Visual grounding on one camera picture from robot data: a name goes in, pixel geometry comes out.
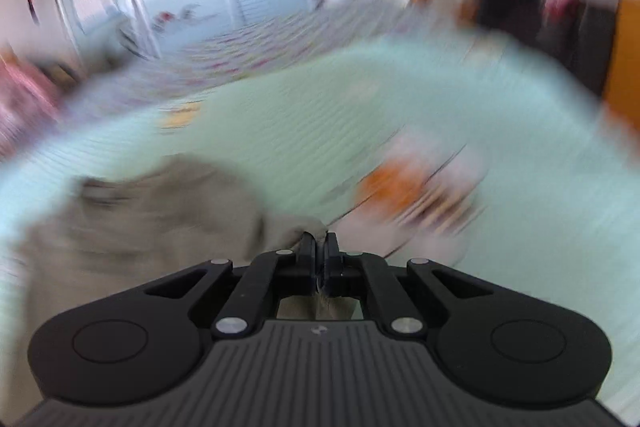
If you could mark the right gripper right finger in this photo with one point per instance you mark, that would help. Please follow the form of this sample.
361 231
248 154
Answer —
368 279

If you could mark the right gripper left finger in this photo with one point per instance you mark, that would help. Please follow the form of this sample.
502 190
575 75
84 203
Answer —
271 277

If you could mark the pink fuzzy blanket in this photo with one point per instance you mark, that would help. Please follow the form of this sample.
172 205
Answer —
30 102

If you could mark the black chair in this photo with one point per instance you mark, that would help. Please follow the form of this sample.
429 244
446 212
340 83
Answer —
581 38

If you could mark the grey t-shirt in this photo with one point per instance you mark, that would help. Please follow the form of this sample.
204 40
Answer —
112 236

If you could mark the wooden cabinet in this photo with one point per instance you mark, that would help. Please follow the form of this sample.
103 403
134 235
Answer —
622 89

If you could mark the mint quilted bee bedspread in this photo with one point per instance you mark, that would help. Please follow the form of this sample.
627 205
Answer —
558 201

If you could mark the floral bed sheet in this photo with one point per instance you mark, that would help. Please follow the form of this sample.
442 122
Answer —
250 51

